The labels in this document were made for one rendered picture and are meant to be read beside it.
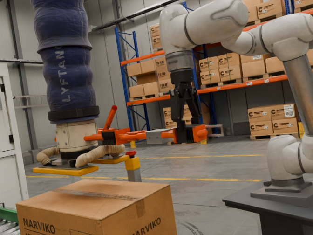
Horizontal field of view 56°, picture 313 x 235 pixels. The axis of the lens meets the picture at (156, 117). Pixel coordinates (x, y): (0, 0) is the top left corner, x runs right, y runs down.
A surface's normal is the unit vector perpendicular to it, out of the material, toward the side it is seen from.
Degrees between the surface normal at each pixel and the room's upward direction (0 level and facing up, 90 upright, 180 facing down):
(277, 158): 85
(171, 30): 89
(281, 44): 114
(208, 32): 132
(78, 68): 70
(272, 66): 91
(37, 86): 90
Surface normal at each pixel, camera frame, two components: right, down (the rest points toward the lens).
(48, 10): -0.03, -0.23
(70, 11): 0.48, -0.29
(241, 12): 0.62, -0.07
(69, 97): 0.21, -0.16
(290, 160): -0.65, 0.10
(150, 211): 0.77, -0.09
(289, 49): -0.45, 0.50
